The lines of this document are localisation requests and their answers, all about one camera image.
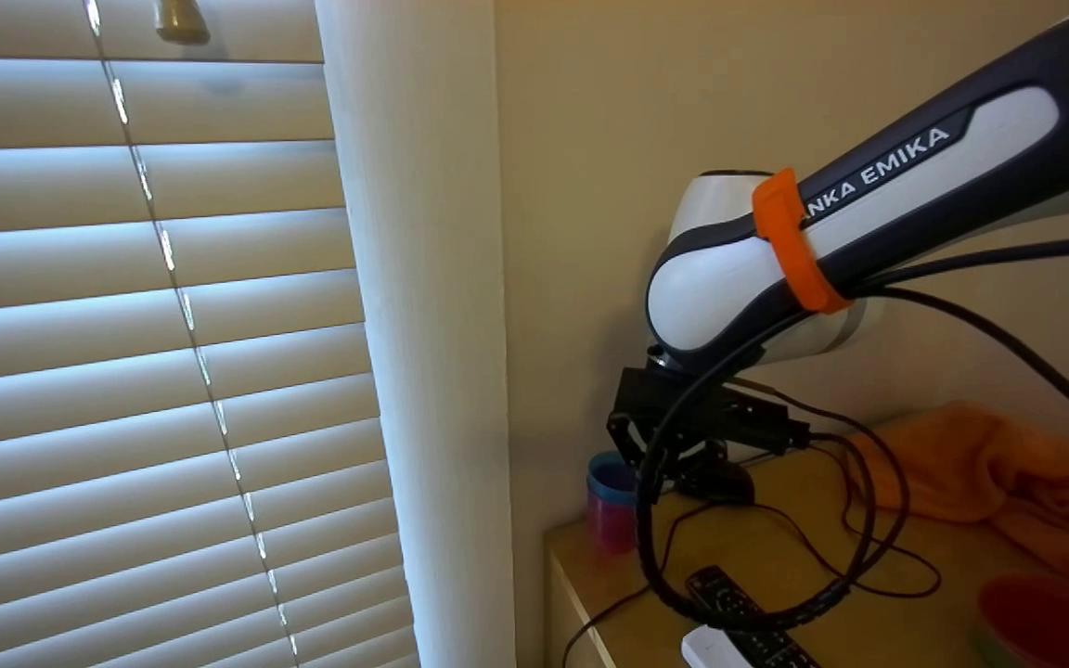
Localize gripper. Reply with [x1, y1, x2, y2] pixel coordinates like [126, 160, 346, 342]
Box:
[606, 366, 757, 507]

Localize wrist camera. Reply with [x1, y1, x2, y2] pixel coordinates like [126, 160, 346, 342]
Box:
[728, 384, 812, 457]

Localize black remote control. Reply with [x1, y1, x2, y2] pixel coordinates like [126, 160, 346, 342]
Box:
[684, 565, 821, 668]

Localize white remote control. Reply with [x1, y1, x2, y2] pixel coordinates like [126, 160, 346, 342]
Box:
[680, 624, 756, 668]

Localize clear blind wand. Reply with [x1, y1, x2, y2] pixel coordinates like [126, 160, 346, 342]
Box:
[83, 0, 302, 668]

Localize black cable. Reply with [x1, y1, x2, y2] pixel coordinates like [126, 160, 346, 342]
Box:
[560, 501, 943, 668]

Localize white window blinds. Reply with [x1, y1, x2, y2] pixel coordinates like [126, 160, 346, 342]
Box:
[0, 0, 421, 668]

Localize brass knob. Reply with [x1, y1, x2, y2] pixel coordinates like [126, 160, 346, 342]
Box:
[153, 0, 213, 46]

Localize orange towel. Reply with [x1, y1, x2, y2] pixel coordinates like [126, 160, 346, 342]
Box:
[848, 401, 1069, 595]

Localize red plastic bowl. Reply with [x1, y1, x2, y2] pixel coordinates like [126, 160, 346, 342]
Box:
[975, 572, 1069, 668]

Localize pink plastic cup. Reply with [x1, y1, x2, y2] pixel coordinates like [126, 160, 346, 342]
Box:
[587, 497, 639, 557]

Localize blue plastic cup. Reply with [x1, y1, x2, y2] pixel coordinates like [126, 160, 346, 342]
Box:
[586, 451, 641, 507]

